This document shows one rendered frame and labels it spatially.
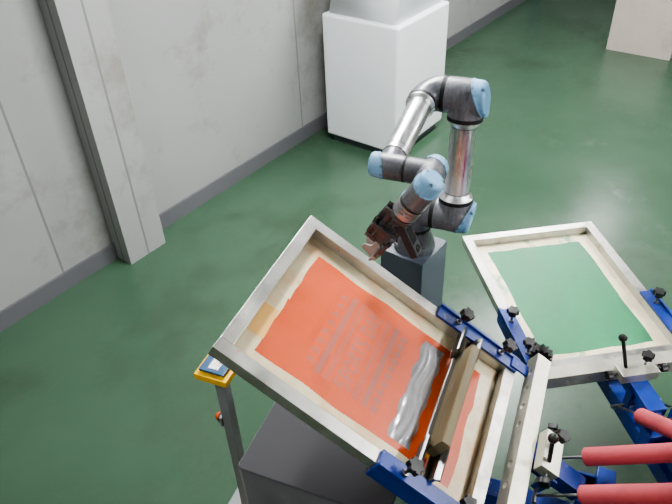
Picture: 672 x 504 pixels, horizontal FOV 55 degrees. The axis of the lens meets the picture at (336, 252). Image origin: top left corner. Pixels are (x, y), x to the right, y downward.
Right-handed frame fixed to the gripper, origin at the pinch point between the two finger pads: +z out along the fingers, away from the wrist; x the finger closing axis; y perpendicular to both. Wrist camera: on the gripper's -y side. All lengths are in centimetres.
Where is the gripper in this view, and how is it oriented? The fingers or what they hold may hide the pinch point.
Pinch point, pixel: (373, 258)
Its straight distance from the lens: 194.6
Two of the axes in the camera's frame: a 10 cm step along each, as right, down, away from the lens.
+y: -8.1, -5.9, -0.6
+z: -4.6, 5.7, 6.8
